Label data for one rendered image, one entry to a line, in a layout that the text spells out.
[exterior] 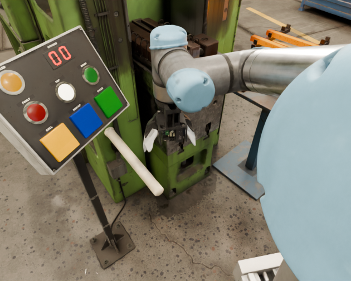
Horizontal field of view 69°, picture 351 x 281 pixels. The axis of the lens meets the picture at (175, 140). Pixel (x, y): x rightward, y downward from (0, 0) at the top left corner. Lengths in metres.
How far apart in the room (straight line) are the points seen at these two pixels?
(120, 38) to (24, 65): 0.49
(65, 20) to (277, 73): 0.79
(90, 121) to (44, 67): 0.18
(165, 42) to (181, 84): 0.12
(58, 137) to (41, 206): 1.24
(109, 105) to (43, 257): 1.14
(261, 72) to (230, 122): 1.90
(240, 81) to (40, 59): 0.51
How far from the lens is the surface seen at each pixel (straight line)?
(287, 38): 1.41
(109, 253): 1.63
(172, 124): 0.61
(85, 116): 0.77
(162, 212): 1.70
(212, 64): 0.47
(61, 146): 0.73
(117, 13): 1.10
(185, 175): 1.67
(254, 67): 0.44
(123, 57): 1.16
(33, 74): 0.74
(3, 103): 0.70
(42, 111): 0.73
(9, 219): 1.98
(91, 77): 0.82
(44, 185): 2.04
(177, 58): 0.48
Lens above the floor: 1.49
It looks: 45 degrees down
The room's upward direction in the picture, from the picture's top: straight up
